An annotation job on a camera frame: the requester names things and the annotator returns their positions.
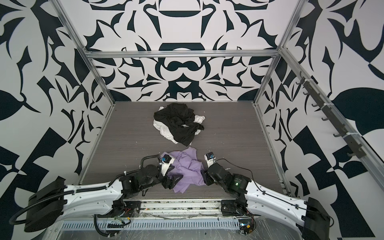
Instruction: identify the small green-lit circuit board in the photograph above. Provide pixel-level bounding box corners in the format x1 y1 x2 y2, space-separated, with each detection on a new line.
239 218 256 236

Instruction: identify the white slotted cable duct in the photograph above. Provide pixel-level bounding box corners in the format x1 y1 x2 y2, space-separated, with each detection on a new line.
59 218 242 231

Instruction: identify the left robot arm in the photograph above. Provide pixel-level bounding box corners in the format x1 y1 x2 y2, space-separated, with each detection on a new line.
9 165 183 233

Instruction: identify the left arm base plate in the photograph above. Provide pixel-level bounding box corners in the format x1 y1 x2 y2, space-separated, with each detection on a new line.
110 200 142 217

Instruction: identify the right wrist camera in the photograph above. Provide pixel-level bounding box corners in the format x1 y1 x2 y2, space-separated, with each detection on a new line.
204 152 216 168

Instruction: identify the aluminium cage frame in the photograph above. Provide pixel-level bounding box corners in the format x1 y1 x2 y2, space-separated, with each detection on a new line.
51 1 384 188

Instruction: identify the white cloth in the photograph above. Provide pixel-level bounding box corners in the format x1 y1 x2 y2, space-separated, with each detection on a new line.
152 106 206 145

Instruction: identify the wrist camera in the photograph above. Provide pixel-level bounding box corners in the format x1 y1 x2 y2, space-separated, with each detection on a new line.
204 152 216 168
160 154 175 176

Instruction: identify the black corrugated cable conduit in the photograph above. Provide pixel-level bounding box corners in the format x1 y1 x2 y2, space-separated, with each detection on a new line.
8 154 161 238

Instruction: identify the aluminium mounting rail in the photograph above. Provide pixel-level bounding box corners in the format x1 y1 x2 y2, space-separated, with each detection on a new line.
52 197 307 221

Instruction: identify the black cloth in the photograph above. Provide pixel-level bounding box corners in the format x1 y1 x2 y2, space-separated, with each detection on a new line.
153 103 205 147

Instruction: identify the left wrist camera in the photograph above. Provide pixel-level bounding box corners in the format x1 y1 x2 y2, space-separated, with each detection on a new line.
160 154 175 176

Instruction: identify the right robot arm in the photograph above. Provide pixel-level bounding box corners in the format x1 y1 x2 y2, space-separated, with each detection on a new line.
202 163 333 240

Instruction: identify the purple cloth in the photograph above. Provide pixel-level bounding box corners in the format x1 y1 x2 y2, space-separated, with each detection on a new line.
161 147 206 194

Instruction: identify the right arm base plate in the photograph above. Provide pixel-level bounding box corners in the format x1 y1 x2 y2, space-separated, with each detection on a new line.
221 200 248 217

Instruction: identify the black coat hook rail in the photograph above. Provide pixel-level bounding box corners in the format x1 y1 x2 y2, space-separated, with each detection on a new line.
297 73 367 159

